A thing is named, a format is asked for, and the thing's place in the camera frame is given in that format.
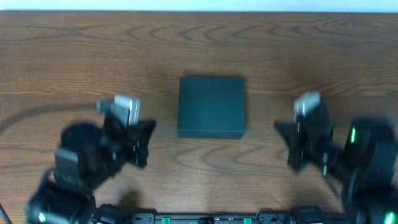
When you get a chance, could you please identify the dark green box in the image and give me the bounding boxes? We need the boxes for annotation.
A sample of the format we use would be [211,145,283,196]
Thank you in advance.
[177,77,245,139]

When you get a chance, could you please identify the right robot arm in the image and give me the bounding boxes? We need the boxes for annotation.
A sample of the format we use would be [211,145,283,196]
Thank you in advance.
[274,103,397,223]

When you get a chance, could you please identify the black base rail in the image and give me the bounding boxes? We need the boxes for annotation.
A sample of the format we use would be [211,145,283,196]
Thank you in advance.
[93,203,343,224]

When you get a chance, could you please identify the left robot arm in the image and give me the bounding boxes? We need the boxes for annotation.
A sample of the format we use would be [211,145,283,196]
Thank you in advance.
[25,95,156,223]

